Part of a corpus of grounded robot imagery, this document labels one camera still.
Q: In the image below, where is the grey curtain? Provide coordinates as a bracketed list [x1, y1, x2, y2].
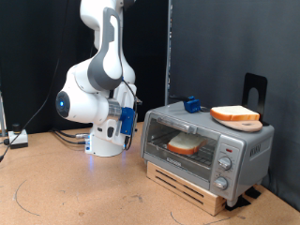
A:
[170, 0, 300, 212]

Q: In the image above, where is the tall metal pole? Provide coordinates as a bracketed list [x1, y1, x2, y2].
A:
[164, 0, 173, 106]

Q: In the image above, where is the black foam pad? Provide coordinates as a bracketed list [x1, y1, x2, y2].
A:
[245, 186, 263, 200]
[224, 195, 252, 212]

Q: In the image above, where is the white box with black button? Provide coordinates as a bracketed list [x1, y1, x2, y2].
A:
[7, 123, 29, 150]

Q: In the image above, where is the white bread slice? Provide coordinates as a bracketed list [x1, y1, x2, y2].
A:
[209, 104, 261, 123]
[166, 131, 209, 157]

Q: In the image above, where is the wire oven rack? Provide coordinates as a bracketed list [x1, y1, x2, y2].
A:
[147, 130, 218, 167]

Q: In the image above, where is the round wooden cutting board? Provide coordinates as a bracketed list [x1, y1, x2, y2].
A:
[215, 117, 263, 133]

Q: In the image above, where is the long black cable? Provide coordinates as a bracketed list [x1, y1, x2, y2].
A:
[0, 0, 70, 163]

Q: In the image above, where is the black metal bookend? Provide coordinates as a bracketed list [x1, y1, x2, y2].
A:
[242, 72, 270, 127]

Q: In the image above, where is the black curtain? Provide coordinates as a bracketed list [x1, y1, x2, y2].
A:
[0, 0, 170, 136]

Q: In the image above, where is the wooden slatted block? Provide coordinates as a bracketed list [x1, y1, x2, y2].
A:
[145, 160, 228, 218]

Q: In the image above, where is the silver toaster oven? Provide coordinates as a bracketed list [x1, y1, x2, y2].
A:
[139, 100, 276, 208]

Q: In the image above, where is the metal spatula with blue grip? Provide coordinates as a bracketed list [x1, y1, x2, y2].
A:
[168, 94, 210, 114]

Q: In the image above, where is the black camera cable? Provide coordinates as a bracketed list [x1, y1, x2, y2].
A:
[120, 76, 139, 152]

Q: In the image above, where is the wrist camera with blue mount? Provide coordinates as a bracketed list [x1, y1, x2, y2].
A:
[119, 106, 136, 137]

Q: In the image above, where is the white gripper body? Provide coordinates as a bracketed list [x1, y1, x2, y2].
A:
[93, 82, 139, 148]

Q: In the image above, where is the short metal post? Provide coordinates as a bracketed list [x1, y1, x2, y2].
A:
[0, 90, 8, 138]

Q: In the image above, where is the black base cable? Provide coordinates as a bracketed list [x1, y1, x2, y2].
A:
[50, 127, 92, 140]
[51, 130, 88, 145]

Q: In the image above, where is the silver oven knob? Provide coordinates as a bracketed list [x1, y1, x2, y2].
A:
[213, 176, 229, 191]
[217, 156, 233, 172]

